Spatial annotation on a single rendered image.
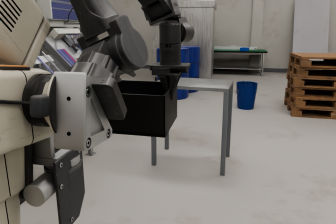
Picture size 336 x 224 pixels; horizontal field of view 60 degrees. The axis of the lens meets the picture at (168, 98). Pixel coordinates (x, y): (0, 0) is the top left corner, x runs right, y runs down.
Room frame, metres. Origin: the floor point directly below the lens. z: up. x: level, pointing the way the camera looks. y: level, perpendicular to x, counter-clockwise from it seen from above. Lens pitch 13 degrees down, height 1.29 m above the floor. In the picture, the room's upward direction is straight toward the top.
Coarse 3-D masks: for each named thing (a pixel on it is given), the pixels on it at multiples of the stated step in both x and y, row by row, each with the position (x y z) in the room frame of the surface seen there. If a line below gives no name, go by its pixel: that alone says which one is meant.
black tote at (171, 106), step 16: (128, 80) 0.90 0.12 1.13; (128, 96) 0.72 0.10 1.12; (144, 96) 0.71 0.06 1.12; (160, 96) 0.71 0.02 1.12; (176, 96) 0.86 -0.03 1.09; (128, 112) 0.73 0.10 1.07; (144, 112) 0.72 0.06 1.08; (160, 112) 0.71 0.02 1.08; (176, 112) 0.87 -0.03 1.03; (112, 128) 0.74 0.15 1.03; (128, 128) 0.73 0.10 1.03; (144, 128) 0.72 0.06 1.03; (160, 128) 0.71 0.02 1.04
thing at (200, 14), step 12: (180, 0) 7.03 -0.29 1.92; (192, 0) 6.97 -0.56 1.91; (204, 0) 6.91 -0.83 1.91; (180, 12) 7.04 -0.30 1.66; (192, 12) 6.99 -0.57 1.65; (204, 12) 6.93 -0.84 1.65; (192, 24) 6.99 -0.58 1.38; (204, 24) 6.93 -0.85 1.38; (156, 36) 7.16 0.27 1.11; (204, 36) 6.93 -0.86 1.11; (156, 48) 7.16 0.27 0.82; (204, 48) 6.93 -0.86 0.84; (204, 60) 6.93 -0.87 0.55; (204, 72) 6.93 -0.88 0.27
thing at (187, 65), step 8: (160, 48) 0.77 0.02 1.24; (168, 48) 0.76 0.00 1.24; (176, 48) 0.76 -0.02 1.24; (160, 56) 0.77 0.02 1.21; (168, 56) 0.76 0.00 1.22; (176, 56) 0.76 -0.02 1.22; (152, 64) 0.78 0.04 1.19; (160, 64) 0.77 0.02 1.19; (168, 64) 0.76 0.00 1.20; (176, 64) 0.76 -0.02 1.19; (184, 64) 0.77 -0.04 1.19
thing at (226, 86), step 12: (180, 84) 2.57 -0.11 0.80; (192, 84) 2.57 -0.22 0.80; (204, 84) 2.57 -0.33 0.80; (216, 84) 2.57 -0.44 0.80; (228, 84) 2.57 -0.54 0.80; (228, 96) 2.79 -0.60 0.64; (228, 108) 2.78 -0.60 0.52; (228, 120) 2.78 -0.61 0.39; (168, 132) 3.00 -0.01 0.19; (228, 132) 2.78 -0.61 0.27; (168, 144) 3.00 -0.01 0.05; (228, 144) 2.78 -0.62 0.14; (228, 156) 2.78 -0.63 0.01
